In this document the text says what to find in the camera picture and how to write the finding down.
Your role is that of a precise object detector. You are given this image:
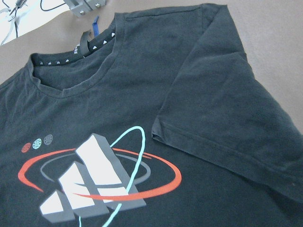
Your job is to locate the black printed t-shirt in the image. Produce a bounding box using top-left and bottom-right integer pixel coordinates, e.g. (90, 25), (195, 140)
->
(0, 4), (303, 227)

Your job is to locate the grey aluminium post bracket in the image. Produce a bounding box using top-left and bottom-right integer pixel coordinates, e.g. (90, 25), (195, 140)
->
(64, 0), (107, 17)

